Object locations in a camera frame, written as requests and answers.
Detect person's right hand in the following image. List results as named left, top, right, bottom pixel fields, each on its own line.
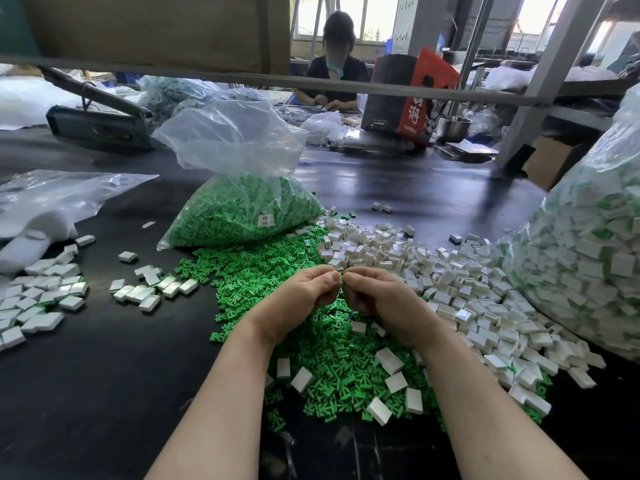
left=342, top=267, right=453, bottom=348

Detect person's left hand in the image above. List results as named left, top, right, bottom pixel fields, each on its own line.
left=240, top=265, right=342, bottom=346

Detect pile of green parts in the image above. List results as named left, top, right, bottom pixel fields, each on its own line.
left=175, top=225, right=553, bottom=434

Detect pile of white plastic caps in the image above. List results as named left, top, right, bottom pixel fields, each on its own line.
left=265, top=209, right=607, bottom=428

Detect pile of assembled white pieces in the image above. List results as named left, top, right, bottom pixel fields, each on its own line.
left=0, top=233, right=97, bottom=353

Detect person's left forearm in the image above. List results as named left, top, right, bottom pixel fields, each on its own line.
left=145, top=325, right=289, bottom=480

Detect person's right forearm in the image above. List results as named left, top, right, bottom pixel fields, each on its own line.
left=420, top=323, right=589, bottom=480

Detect bag of green clips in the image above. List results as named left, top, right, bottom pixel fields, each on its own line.
left=152, top=99, right=325, bottom=251

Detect large bag of white caps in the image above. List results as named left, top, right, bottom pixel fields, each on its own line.
left=505, top=85, right=640, bottom=363

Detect clear bag of pale parts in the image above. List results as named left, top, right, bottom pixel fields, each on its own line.
left=138, top=75, right=301, bottom=124

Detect white paper sheets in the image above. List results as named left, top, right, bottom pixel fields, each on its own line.
left=435, top=137, right=499, bottom=163

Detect crumpled white plastic bag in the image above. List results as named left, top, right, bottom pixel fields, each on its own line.
left=300, top=109, right=351, bottom=145

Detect metal bowl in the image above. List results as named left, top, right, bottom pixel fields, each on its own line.
left=438, top=115, right=472, bottom=144

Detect black and red box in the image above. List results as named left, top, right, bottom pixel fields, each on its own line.
left=361, top=47, right=462, bottom=145

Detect cardboard box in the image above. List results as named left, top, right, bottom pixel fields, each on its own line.
left=523, top=135, right=590, bottom=192

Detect black table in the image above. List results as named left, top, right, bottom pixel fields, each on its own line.
left=0, top=91, right=640, bottom=480

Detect empty clear plastic bag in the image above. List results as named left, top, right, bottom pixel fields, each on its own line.
left=0, top=171, right=159, bottom=278

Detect white bags on shelf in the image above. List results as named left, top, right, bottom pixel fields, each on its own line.
left=485, top=65, right=619, bottom=94

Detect brown board panel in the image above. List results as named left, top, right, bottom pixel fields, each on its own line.
left=0, top=0, right=291, bottom=69

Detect white plastic sheet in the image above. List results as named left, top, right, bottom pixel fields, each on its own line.
left=0, top=75, right=83, bottom=131

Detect grey metal shelf frame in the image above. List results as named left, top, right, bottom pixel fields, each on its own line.
left=0, top=0, right=640, bottom=172

